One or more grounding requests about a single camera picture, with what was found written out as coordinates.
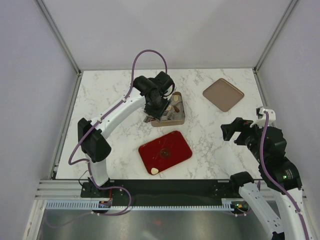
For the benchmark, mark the aluminium frame post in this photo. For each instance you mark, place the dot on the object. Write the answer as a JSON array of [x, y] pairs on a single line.
[[57, 34], [275, 34]]

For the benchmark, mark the round white chocolate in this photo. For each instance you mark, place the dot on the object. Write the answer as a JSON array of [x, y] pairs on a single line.
[[176, 98]]

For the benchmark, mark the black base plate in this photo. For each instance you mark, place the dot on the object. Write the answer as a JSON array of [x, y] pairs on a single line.
[[176, 192]]

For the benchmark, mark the brown square chocolate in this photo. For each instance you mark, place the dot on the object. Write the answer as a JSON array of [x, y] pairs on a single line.
[[176, 109]]

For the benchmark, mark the red rectangular tray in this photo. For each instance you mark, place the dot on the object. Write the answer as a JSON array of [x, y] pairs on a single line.
[[165, 152]]

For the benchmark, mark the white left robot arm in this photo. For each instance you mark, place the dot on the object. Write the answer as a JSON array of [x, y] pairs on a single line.
[[93, 134]]

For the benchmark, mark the white slotted cable duct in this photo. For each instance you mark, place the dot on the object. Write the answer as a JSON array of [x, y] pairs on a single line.
[[96, 205]]

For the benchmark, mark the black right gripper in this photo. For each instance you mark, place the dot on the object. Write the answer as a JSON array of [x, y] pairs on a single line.
[[237, 124]]

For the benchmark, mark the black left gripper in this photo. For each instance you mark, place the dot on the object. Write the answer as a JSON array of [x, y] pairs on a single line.
[[158, 114]]

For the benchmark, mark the gold tin lid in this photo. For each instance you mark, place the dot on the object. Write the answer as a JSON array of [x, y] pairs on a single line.
[[223, 94]]

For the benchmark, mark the left aluminium frame post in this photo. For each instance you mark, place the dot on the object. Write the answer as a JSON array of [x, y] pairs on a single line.
[[57, 34]]

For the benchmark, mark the white rounded chocolate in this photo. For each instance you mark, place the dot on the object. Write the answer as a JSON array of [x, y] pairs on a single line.
[[154, 171]]

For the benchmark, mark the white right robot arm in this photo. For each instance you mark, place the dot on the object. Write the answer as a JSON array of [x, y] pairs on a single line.
[[281, 176]]

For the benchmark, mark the metal tongs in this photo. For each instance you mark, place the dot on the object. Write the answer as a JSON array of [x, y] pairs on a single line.
[[150, 118]]

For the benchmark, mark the right aluminium frame post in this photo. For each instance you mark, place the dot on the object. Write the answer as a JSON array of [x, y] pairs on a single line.
[[275, 34]]

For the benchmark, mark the gold square tin box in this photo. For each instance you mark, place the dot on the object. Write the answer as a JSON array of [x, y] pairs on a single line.
[[173, 118]]

